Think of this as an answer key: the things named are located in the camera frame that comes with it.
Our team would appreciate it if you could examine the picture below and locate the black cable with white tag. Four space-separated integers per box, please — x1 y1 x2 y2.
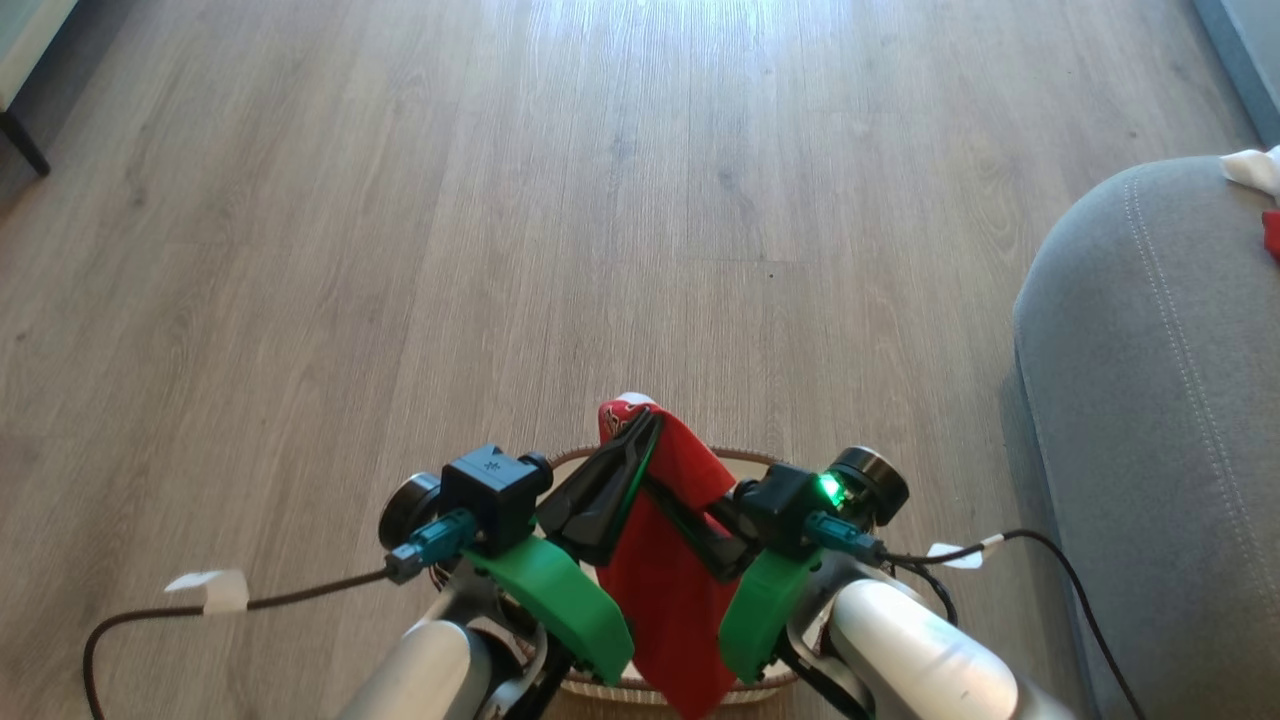
880 530 1146 720
83 568 393 720

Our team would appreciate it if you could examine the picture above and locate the grey blue furniture base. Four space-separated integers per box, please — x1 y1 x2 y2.
1193 0 1280 143

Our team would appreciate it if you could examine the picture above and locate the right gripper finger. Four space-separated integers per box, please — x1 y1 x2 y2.
707 484 758 542
647 481 758 584

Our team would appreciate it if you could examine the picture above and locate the grey and yellow sofa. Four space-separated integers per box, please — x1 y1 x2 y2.
1012 155 1280 720

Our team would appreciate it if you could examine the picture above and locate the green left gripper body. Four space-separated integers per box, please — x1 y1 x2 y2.
463 535 637 684

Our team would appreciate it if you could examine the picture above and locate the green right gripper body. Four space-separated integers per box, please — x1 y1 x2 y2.
718 547 823 685

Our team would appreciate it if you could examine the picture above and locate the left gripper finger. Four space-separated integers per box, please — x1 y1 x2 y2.
575 425 666 566
537 408 663 538

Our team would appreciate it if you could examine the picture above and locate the woven white laundry basket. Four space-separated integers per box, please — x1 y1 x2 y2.
430 447 831 706

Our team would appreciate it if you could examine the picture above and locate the white cloth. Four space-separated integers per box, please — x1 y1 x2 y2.
1220 145 1280 198

